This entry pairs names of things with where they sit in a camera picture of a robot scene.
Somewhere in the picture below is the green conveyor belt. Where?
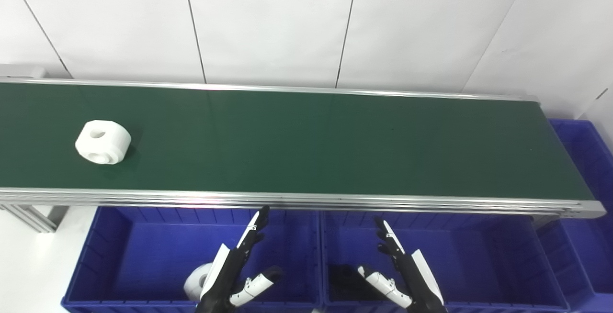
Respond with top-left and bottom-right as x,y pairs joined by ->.
0,82 -> 595,202
0,77 -> 607,219

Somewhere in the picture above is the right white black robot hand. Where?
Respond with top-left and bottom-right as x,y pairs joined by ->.
357,216 -> 449,313

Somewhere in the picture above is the aluminium extrusion conveyor leg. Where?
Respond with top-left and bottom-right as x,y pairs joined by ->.
0,204 -> 68,234

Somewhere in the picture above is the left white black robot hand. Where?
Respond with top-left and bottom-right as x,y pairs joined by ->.
195,205 -> 284,313

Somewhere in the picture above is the black part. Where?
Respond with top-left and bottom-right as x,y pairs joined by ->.
328,264 -> 380,305

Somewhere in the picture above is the grey conveyor end housing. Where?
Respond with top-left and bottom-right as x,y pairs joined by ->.
0,64 -> 49,80

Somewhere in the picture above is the white ring part with holes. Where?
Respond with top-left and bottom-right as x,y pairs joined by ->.
75,120 -> 132,165
183,262 -> 214,302

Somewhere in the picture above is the blue plastic bin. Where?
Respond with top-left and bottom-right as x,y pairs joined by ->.
319,210 -> 571,313
61,206 -> 323,313
535,119 -> 613,313

